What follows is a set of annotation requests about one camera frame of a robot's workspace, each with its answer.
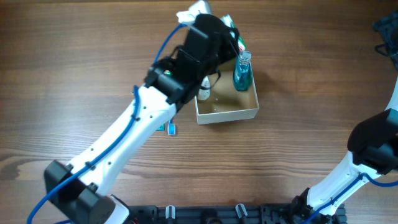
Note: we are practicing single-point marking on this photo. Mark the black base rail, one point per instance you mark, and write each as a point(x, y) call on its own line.
point(265, 214)

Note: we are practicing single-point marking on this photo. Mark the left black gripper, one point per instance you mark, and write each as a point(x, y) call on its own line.
point(231, 43)

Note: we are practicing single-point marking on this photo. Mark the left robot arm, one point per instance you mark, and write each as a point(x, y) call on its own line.
point(80, 188)

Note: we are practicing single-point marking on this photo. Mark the blue white toothbrush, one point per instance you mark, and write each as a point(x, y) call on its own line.
point(171, 128)

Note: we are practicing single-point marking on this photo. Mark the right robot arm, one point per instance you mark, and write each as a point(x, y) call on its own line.
point(372, 152)

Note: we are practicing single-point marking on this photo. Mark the teal mouthwash bottle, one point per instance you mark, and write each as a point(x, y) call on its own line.
point(242, 77)

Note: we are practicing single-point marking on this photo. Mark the white green-leaf lotion tube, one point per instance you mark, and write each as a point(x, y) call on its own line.
point(204, 91)

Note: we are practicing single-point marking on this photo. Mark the teal white toothpaste tube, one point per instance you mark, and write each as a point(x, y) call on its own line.
point(161, 128)

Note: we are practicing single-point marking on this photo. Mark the green white soap packet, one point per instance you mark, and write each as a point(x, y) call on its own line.
point(227, 20)

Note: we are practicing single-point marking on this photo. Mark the white open cardboard box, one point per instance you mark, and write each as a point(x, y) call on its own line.
point(225, 102)

